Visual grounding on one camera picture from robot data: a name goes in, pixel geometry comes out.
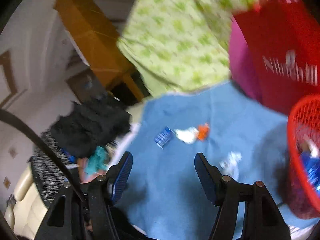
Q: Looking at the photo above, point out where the teal cloth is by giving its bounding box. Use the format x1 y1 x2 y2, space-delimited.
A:
84 146 110 175

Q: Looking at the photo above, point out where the blue toothpaste box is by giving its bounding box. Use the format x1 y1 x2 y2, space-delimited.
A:
154 126 175 150

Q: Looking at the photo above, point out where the green clover print quilt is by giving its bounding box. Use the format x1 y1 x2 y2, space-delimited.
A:
117 0 283 95

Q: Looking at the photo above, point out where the wooden cabinet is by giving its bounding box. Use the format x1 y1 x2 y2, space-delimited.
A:
54 0 152 100

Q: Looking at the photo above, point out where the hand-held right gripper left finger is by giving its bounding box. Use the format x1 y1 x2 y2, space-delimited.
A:
34 151 133 240

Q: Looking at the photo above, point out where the grey knit cloth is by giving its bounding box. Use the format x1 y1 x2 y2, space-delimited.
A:
29 130 83 205

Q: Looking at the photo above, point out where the white tissue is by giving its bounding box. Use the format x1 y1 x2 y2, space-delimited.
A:
174 127 199 145
219 151 242 175

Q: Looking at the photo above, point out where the black fuzzy cloth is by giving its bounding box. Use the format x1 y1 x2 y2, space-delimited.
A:
49 96 133 159

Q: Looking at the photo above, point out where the cream sofa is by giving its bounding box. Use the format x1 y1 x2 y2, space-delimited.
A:
4 166 50 240

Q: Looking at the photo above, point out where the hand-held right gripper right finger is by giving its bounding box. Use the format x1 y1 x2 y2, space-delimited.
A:
194 152 292 240

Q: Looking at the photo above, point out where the blue blanket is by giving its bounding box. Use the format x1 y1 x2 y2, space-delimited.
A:
110 81 320 240

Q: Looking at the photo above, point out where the black cable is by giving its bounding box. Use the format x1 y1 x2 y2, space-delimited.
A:
0 109 87 203

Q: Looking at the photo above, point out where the red mesh plastic basket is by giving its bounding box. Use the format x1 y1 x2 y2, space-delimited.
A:
286 94 320 220

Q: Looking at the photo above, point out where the magenta pillow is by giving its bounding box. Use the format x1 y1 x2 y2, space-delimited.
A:
228 17 263 100

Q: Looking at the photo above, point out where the red paper bag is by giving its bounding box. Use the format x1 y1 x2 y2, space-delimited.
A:
231 0 320 117

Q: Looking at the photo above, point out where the blue foil wrapper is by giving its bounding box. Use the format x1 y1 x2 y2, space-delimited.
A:
299 150 320 193

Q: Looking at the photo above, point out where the orange snack wrapper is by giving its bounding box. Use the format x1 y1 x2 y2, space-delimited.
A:
197 123 211 140

